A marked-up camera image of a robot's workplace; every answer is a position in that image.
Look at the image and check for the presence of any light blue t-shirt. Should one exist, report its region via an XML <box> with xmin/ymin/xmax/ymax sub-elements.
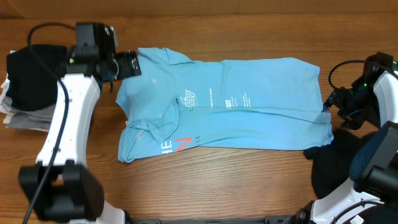
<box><xmin>116</xmin><ymin>48</ymin><xmax>333</xmax><ymax>162</ymax></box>

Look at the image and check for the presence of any black shirt pile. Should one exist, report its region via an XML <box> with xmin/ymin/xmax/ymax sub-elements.
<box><xmin>303</xmin><ymin>129</ymin><xmax>374</xmax><ymax>198</ymax></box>

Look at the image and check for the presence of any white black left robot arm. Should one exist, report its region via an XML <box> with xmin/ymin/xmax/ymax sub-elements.
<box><xmin>18</xmin><ymin>52</ymin><xmax>141</xmax><ymax>223</ymax></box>

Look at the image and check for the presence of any folded grey garment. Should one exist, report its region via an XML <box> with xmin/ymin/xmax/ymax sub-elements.
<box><xmin>1</xmin><ymin>103</ymin><xmax>55</xmax><ymax>132</ymax></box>

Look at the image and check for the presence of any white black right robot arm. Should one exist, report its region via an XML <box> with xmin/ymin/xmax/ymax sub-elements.
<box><xmin>275</xmin><ymin>52</ymin><xmax>397</xmax><ymax>224</ymax></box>

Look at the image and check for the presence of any folded black garment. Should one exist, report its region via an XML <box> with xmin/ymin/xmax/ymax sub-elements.
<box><xmin>6</xmin><ymin>44</ymin><xmax>67</xmax><ymax>111</ymax></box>

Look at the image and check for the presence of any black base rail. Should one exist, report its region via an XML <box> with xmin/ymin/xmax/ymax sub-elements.
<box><xmin>127</xmin><ymin>215</ymin><xmax>294</xmax><ymax>224</ymax></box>

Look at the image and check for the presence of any folded white garment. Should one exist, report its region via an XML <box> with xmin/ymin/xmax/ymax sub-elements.
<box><xmin>1</xmin><ymin>75</ymin><xmax>15</xmax><ymax>116</ymax></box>

